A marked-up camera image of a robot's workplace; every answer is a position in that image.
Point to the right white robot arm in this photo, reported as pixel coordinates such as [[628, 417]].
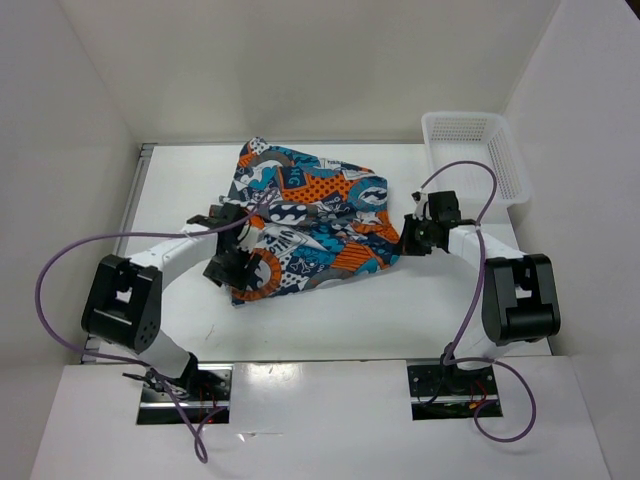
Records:
[[514, 303]]

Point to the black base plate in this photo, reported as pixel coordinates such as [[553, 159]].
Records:
[[209, 404], [444, 393]]

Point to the colourful patterned shorts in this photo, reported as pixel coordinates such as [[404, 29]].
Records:
[[326, 220]]

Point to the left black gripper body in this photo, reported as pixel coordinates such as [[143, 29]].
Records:
[[229, 267]]

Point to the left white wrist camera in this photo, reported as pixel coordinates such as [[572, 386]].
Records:
[[251, 236]]

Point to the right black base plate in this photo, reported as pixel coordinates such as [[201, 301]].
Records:
[[444, 393]]

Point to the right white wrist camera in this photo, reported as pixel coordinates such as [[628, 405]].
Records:
[[421, 211]]

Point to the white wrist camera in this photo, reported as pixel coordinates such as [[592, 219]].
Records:
[[251, 236], [421, 211]]

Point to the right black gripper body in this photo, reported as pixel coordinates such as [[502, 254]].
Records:
[[419, 240]]

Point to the white plastic basket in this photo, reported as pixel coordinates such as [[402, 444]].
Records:
[[473, 154]]

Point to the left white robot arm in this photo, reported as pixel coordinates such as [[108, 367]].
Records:
[[124, 305]]

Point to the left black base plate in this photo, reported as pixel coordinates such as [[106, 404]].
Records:
[[209, 404]]

